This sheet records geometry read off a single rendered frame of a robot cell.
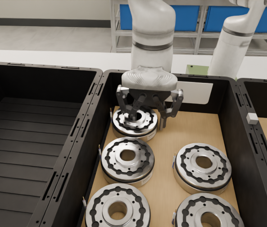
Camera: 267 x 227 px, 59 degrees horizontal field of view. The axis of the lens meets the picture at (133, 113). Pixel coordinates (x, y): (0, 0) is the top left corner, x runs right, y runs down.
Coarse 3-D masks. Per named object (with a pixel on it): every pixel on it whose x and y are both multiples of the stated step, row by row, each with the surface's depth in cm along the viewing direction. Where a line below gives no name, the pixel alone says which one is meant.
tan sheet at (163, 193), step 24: (168, 120) 57; (192, 120) 57; (216, 120) 57; (168, 144) 51; (216, 144) 51; (168, 168) 46; (144, 192) 42; (168, 192) 42; (120, 216) 39; (168, 216) 39
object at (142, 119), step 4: (140, 112) 53; (124, 116) 52; (128, 116) 52; (144, 116) 52; (128, 120) 51; (132, 120) 51; (140, 120) 51; (144, 120) 52; (132, 124) 51; (136, 124) 51
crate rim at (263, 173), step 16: (208, 80) 53; (224, 80) 52; (96, 96) 47; (240, 96) 47; (240, 112) 44; (80, 128) 41; (80, 144) 38; (256, 144) 38; (256, 160) 36; (64, 176) 33; (64, 192) 32; (48, 208) 30; (48, 224) 28
